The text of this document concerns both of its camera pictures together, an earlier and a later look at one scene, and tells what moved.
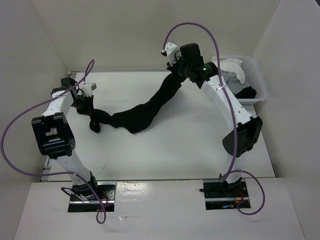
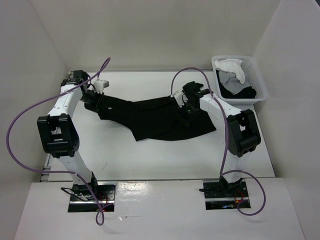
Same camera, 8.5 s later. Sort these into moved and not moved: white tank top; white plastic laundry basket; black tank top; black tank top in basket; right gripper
Moved: black tank top; right gripper
Not moved: white tank top; white plastic laundry basket; black tank top in basket
